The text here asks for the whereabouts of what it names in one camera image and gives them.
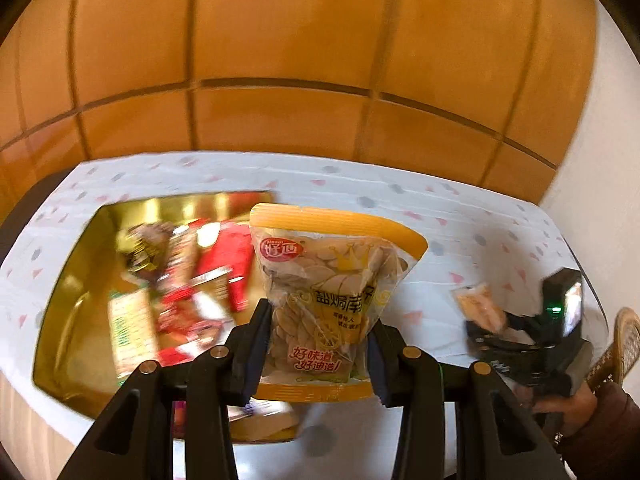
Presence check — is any yellow seed snack bag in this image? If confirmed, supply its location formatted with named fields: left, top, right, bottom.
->
left=250, top=203, right=428, bottom=403

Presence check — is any dark brown sleeve forearm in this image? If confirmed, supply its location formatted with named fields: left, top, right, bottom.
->
left=558, top=382, right=639, bottom=479

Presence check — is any person right hand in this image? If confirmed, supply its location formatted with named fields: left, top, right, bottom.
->
left=513, top=382, right=598, bottom=437

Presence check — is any clear bread packet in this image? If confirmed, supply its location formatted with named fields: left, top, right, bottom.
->
left=452, top=283, right=508, bottom=334

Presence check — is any red snack packet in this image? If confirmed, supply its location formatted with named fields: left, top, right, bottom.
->
left=195, top=221, right=254, bottom=312

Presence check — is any red striped biscuit packet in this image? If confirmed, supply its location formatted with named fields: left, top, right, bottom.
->
left=157, top=226, right=198, bottom=294

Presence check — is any gold tin box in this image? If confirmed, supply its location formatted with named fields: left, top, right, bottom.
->
left=32, top=190, right=277, bottom=432

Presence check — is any green cracker packet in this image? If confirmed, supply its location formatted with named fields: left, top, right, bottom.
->
left=107, top=286, right=160, bottom=385

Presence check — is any white patterned tablecloth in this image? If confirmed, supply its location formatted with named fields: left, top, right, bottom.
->
left=0, top=150, right=609, bottom=480

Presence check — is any black chocolate snack packet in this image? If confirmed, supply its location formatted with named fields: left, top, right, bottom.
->
left=116, top=221, right=175, bottom=283

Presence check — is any wooden wall cabinet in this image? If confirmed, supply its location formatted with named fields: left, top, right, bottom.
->
left=1, top=0, right=597, bottom=211

